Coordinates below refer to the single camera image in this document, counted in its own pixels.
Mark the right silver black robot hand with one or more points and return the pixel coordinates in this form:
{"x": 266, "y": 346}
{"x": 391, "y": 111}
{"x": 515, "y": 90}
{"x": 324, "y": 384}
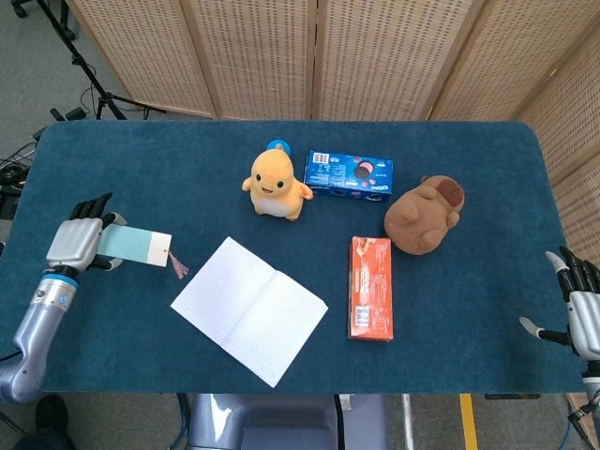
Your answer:
{"x": 586, "y": 319}

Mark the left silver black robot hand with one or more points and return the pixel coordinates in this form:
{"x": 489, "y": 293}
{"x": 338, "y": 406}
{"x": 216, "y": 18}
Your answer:
{"x": 75, "y": 244}

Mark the teal cream bookmark pink tassel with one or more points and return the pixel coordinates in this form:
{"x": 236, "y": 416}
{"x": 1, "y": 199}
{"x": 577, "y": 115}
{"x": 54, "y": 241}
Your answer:
{"x": 136, "y": 244}

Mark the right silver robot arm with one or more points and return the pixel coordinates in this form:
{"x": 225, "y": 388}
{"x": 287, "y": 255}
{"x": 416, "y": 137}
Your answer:
{"x": 593, "y": 379}

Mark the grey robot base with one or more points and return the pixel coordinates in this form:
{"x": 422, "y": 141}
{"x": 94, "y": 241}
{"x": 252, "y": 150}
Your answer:
{"x": 281, "y": 422}

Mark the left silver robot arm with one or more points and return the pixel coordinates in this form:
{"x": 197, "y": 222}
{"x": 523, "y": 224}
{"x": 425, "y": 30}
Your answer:
{"x": 42, "y": 319}

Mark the open white lined notebook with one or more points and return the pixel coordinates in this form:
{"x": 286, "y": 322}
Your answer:
{"x": 248, "y": 309}

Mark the dark blue table cloth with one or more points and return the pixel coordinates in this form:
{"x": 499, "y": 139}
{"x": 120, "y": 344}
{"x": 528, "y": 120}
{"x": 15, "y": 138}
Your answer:
{"x": 140, "y": 351}

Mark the black shoe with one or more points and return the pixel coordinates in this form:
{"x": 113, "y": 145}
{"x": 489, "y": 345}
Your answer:
{"x": 51, "y": 415}

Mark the black tripod stand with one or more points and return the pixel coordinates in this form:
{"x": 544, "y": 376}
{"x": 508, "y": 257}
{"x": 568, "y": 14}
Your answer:
{"x": 86, "y": 70}

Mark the brown capybara plush toy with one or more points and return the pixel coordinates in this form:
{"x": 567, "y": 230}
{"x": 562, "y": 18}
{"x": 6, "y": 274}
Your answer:
{"x": 422, "y": 215}

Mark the orange dinosaur plush toy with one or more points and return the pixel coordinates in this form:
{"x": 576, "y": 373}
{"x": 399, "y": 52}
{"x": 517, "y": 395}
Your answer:
{"x": 274, "y": 187}

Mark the black office chair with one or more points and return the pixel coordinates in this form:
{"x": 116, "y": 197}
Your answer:
{"x": 68, "y": 34}

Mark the orange cracker box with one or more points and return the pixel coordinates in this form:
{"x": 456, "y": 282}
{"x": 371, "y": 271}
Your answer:
{"x": 372, "y": 290}

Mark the woven wooden folding screen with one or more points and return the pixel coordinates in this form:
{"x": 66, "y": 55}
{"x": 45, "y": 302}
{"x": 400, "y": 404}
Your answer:
{"x": 258, "y": 56}

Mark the blue cookie box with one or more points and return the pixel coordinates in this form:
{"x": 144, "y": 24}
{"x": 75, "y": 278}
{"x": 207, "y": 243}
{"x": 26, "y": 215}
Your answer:
{"x": 337, "y": 175}

